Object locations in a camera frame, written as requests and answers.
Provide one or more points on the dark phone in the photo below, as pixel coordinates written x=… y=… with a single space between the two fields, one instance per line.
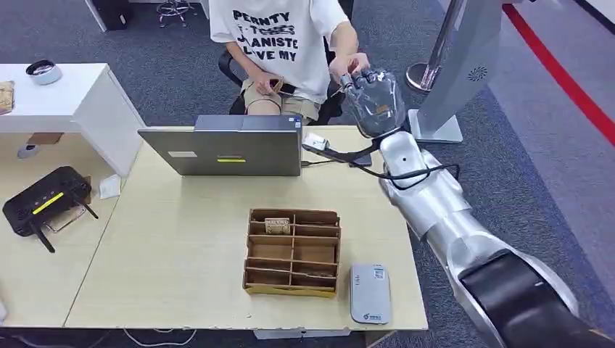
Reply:
x=286 y=88

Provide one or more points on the chrome stool base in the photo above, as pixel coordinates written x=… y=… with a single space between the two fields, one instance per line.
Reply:
x=174 y=9

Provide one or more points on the white paper note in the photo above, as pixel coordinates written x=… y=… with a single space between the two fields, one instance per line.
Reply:
x=110 y=187

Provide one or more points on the white card reader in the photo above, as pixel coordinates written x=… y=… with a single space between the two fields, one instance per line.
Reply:
x=370 y=294

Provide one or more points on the person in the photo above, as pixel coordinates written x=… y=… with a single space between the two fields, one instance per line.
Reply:
x=283 y=48

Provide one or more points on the person's right hand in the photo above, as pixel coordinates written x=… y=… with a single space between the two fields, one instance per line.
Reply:
x=263 y=82

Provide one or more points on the brown woven item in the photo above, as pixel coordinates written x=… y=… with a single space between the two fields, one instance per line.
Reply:
x=6 y=97

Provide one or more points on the wooden card box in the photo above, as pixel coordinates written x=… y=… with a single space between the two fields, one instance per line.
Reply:
x=293 y=254

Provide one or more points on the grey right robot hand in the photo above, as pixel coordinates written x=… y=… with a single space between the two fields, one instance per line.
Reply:
x=375 y=103

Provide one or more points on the silver kiosk stand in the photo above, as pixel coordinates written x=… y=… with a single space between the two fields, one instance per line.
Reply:
x=461 y=72

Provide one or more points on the black cabinet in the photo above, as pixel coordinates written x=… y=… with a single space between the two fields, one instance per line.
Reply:
x=113 y=13

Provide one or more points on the person's hand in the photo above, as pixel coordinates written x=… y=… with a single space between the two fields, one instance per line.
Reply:
x=348 y=62
x=263 y=82

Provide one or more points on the grey laptop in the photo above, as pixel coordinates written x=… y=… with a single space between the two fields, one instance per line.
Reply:
x=230 y=149

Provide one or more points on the black router with antennas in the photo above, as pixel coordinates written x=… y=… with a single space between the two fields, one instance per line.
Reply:
x=43 y=199

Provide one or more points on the round grey bowl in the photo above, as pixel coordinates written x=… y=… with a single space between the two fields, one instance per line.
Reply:
x=43 y=72

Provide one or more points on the printed card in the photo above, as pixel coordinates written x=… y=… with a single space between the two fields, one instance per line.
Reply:
x=277 y=225

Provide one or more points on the chrome stanchion post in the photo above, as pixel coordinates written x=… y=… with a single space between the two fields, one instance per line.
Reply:
x=435 y=57

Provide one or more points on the white side table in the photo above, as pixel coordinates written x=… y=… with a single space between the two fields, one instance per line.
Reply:
x=81 y=101

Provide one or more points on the person's left hand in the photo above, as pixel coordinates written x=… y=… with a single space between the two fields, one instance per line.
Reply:
x=348 y=62

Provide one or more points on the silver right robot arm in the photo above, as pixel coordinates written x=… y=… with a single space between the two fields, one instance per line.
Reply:
x=447 y=216

